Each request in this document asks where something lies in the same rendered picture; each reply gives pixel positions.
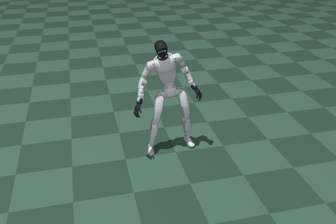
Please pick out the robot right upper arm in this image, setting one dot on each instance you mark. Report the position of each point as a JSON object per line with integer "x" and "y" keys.
{"x": 148, "y": 67}

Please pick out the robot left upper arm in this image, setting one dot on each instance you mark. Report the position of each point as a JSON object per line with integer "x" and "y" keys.
{"x": 178, "y": 58}

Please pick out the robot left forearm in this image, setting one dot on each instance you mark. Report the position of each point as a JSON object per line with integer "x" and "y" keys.
{"x": 190, "y": 78}

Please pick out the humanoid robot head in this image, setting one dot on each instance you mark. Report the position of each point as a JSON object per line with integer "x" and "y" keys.
{"x": 159, "y": 46}

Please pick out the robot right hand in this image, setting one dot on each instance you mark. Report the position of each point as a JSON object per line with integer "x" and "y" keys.
{"x": 137, "y": 108}

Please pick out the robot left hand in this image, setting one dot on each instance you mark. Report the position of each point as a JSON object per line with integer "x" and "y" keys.
{"x": 197, "y": 91}

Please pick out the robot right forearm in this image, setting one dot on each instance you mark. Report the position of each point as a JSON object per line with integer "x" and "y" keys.
{"x": 140, "y": 90}

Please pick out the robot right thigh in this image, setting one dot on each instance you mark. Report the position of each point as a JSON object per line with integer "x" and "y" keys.
{"x": 158, "y": 107}

